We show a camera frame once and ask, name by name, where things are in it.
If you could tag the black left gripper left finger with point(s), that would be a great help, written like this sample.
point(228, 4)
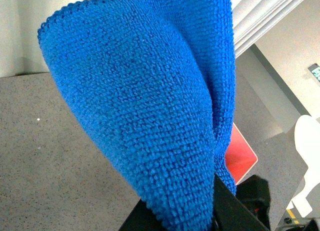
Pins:
point(141, 218)

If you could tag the white chair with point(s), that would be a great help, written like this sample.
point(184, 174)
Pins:
point(307, 144)

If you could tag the blue microfiber cloth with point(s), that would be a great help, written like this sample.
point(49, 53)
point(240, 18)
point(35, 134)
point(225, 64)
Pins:
point(152, 83)

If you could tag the green wall sign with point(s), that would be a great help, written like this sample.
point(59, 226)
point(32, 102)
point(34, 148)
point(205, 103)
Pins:
point(315, 71)

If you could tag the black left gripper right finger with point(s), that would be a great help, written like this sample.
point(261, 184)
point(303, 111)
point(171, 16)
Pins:
point(246, 211)

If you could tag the pink plastic bin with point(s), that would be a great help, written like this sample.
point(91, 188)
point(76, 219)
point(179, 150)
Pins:
point(240, 157)

